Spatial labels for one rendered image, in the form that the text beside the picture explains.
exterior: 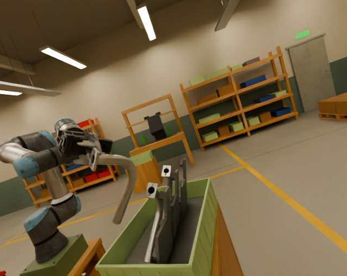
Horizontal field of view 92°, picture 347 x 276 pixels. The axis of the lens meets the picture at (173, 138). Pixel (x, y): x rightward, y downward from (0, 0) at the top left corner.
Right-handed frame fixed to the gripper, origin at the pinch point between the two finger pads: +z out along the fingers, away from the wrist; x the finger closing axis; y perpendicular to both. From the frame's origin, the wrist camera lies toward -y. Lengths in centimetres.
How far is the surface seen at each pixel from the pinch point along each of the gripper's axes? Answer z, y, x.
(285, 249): 41, -160, -65
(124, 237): -12, -27, -47
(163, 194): 5.3, -25.8, -12.2
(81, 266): -25, -16, -72
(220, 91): -252, -429, 117
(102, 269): -1.4, -12.6, -47.1
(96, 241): -36, -28, -71
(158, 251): 13.8, -22.7, -29.4
